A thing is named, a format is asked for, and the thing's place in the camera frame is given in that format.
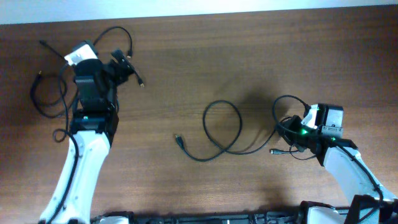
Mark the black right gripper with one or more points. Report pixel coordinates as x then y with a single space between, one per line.
290 124

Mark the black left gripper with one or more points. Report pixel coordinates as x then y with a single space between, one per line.
120 75

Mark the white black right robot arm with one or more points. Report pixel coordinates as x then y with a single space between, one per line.
320 130

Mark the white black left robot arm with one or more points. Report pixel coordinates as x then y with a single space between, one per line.
91 135

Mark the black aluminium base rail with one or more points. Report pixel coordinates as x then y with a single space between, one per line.
211 219

